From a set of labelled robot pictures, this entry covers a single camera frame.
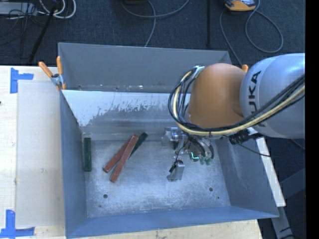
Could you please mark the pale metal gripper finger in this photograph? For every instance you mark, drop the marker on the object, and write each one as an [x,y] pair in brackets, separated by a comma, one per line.
[170,137]
[177,172]

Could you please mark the dark green flat block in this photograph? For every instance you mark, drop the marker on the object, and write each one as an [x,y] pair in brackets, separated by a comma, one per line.
[140,141]
[87,155]

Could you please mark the grey metal bin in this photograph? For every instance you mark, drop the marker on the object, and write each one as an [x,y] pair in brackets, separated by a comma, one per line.
[149,198]

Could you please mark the red-brown flat block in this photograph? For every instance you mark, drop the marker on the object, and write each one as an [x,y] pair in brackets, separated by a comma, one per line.
[124,158]
[114,159]

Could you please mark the black cylinder on white bracket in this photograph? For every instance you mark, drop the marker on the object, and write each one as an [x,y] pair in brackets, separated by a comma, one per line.
[239,136]

